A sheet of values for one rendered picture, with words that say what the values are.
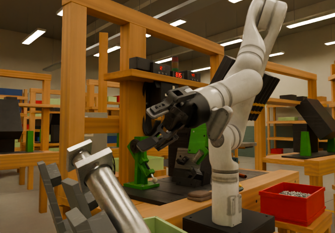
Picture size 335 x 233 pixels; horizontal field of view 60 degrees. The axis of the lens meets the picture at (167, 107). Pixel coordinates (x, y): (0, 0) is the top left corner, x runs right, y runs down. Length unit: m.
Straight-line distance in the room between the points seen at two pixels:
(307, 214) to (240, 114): 0.62
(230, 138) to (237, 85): 0.32
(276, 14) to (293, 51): 10.71
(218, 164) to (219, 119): 0.41
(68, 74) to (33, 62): 10.32
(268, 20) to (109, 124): 1.12
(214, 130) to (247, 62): 0.24
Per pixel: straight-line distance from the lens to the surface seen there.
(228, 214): 1.03
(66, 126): 1.51
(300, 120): 10.64
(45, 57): 12.00
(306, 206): 1.44
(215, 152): 1.00
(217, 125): 0.61
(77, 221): 0.28
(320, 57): 11.19
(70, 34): 1.56
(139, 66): 1.72
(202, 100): 0.59
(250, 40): 0.83
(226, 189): 1.01
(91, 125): 1.67
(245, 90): 0.69
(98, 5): 1.71
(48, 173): 0.62
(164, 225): 0.86
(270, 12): 0.95
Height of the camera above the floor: 1.22
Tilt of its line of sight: 4 degrees up
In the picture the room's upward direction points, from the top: straight up
